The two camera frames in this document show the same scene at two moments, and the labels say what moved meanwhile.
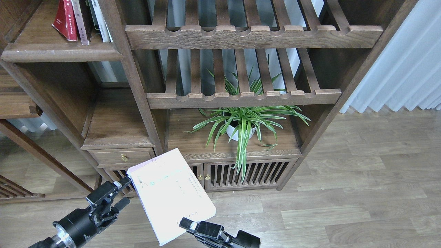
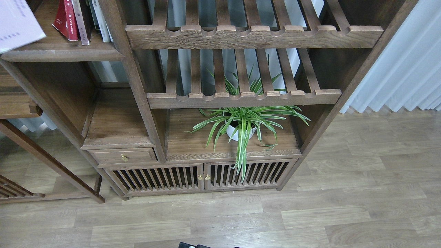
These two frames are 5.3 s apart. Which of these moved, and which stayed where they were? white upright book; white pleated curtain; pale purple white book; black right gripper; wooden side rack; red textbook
Moved: pale purple white book; black right gripper
Stayed: white pleated curtain; wooden side rack; white upright book; red textbook
